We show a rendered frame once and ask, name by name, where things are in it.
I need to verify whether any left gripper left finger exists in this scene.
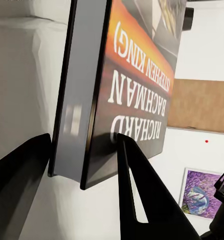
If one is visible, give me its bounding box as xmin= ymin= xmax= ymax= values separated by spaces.
xmin=0 ymin=133 xmax=52 ymax=240

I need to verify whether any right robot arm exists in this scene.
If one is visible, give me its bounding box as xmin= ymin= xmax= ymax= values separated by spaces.
xmin=200 ymin=173 xmax=224 ymax=240

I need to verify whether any hardback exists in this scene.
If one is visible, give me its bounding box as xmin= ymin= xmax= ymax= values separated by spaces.
xmin=47 ymin=0 xmax=187 ymax=190

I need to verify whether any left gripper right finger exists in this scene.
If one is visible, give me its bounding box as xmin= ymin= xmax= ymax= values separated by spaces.
xmin=117 ymin=133 xmax=201 ymax=240

